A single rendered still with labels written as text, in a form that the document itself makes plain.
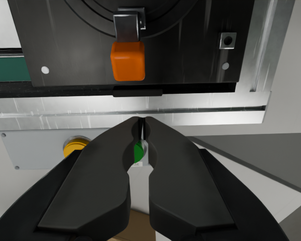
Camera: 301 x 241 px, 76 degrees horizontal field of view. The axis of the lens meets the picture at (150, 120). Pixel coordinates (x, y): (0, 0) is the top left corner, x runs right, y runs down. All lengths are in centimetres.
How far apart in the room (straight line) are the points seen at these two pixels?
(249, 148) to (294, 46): 130
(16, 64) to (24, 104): 5
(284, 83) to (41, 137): 40
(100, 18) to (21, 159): 23
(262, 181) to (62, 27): 49
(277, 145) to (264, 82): 149
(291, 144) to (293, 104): 137
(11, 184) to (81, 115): 32
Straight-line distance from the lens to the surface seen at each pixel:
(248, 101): 28
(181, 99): 25
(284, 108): 45
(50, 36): 24
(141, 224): 52
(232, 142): 157
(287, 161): 191
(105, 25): 20
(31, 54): 25
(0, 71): 30
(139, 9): 19
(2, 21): 32
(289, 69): 42
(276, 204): 62
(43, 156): 32
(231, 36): 23
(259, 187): 55
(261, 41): 27
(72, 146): 28
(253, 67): 27
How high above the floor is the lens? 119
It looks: 63 degrees down
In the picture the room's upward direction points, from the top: 176 degrees clockwise
